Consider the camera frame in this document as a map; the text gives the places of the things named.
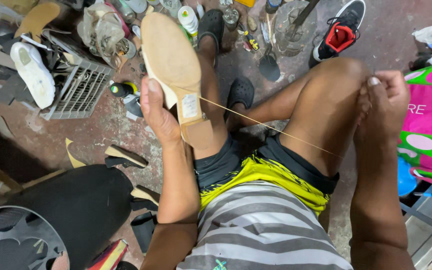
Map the person's left hand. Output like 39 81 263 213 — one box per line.
140 76 182 147

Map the person's right hand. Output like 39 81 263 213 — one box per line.
354 70 411 151

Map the beige heeled shoe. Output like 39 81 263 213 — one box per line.
140 12 214 151

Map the tan sewing thread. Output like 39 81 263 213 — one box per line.
199 97 345 160

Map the black thread spool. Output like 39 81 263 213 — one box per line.
110 81 139 98

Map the pink green dotted bag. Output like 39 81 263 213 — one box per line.
397 59 432 194

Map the beige black wedge sole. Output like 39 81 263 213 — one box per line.
104 145 149 169
130 185 161 212

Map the black red white sneaker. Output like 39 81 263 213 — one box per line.
308 0 367 69

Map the white plastic crate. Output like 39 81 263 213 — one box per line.
40 37 116 121

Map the black clog sandal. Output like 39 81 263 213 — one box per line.
197 9 225 57
225 77 255 113

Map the white thread cone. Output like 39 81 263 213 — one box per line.
178 5 199 38

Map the clear plastic bag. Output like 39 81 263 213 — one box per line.
77 3 137 68

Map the glass jar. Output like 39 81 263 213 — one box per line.
222 7 240 31

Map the red yellow striped item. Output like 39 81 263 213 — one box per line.
86 239 129 270

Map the tan insole cutout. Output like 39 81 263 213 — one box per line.
14 2 61 39

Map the black cut-out rubber sheet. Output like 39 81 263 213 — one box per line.
0 184 67 270

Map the yellow handled tool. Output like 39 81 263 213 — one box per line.
237 23 260 52

